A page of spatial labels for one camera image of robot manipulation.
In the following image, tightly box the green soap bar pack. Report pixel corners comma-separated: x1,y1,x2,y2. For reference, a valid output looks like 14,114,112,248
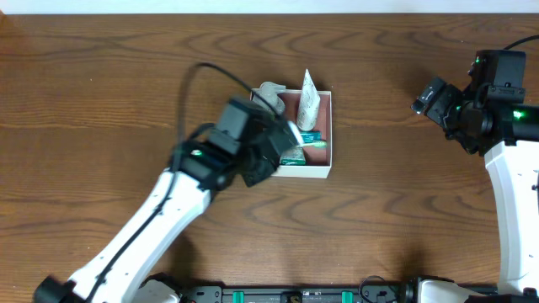
280,146,307,166

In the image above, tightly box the clear pump sanitizer bottle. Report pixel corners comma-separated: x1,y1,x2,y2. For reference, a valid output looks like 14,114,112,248
252,82,286,114

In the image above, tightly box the green white toothbrush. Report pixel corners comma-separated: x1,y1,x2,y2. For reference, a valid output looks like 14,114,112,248
299,141,327,148

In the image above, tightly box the white lotion tube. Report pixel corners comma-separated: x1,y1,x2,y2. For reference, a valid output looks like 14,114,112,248
296,69,321,131

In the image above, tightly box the Colgate toothpaste tube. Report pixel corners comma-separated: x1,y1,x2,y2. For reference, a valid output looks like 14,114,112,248
300,131,322,144

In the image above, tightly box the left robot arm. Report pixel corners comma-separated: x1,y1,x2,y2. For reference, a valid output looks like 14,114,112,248
32,117,302,302

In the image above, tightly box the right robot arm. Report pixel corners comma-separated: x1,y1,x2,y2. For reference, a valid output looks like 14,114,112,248
412,77,538,302

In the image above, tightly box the white square cardboard box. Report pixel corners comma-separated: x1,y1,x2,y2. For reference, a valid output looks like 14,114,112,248
273,91,333,178

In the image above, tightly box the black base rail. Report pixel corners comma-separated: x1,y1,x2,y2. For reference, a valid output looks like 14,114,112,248
180,284,502,303

